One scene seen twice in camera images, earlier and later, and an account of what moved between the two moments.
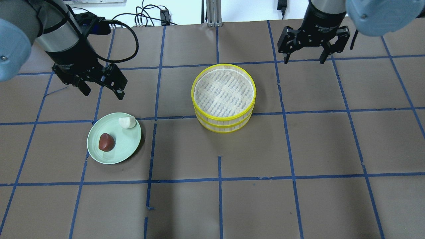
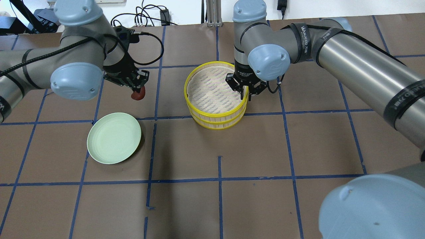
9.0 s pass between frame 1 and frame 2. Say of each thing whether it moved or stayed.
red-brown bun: moved
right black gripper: moved
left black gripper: moved
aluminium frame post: stayed
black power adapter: stayed
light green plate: stayed
